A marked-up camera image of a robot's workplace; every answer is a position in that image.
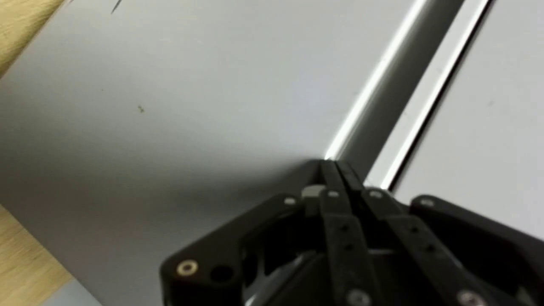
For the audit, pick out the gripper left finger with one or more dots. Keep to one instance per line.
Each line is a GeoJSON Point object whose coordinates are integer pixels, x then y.
{"type": "Point", "coordinates": [238, 238]}

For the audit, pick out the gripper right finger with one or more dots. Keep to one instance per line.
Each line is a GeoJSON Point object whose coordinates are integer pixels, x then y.
{"type": "Point", "coordinates": [476, 229]}

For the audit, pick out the grey drawer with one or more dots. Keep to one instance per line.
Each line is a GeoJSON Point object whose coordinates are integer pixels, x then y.
{"type": "Point", "coordinates": [488, 140]}
{"type": "Point", "coordinates": [170, 127]}

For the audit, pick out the grey drawer cabinet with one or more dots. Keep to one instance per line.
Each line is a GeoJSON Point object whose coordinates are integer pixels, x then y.
{"type": "Point", "coordinates": [480, 140]}

